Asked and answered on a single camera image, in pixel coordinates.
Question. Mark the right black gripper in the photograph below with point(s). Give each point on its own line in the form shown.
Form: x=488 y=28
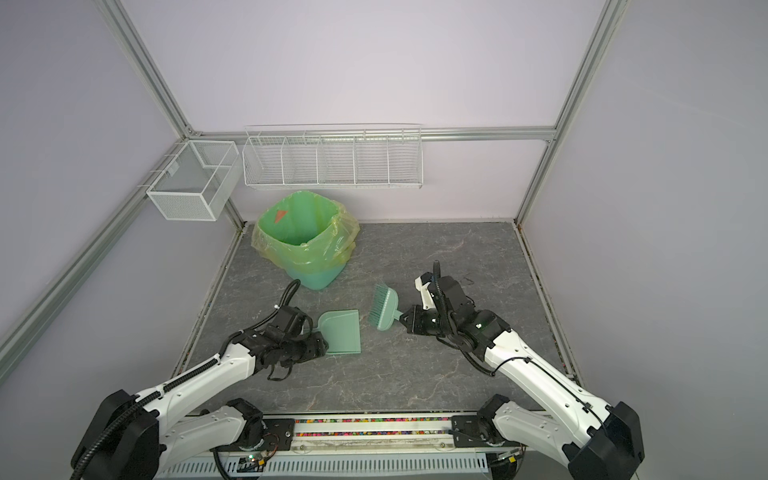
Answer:
x=415 y=325

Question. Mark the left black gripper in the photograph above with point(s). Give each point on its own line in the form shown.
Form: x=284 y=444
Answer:
x=315 y=348

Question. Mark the mint green dustpan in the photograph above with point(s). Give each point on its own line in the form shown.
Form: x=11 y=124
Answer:
x=341 y=331

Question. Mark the mint green hand brush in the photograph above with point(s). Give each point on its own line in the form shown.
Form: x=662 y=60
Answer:
x=384 y=310

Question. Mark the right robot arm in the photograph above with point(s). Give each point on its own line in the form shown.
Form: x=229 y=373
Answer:
x=592 y=438

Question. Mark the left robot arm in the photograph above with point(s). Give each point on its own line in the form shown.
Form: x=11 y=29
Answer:
x=239 y=357

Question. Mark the green trash bin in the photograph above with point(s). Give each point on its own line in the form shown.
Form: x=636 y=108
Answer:
x=312 y=252

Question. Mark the yellow-green plastic bin liner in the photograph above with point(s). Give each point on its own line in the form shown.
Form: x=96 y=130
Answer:
x=336 y=240

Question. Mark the small white mesh basket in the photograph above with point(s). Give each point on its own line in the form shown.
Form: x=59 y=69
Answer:
x=198 y=181

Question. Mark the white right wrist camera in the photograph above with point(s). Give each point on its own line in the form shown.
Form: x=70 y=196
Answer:
x=422 y=284

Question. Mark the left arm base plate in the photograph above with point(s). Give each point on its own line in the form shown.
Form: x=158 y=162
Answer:
x=270 y=434

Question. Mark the aluminium front rail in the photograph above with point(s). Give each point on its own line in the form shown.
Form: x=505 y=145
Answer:
x=372 y=429

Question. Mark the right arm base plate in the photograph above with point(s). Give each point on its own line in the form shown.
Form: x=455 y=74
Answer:
x=472 y=431

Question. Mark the long white wire basket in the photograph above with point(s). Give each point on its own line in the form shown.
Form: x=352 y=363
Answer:
x=333 y=156

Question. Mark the white vented cable duct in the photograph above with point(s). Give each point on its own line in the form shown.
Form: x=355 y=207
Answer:
x=357 y=466

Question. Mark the aluminium frame profiles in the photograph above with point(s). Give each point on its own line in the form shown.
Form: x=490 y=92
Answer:
x=30 y=327

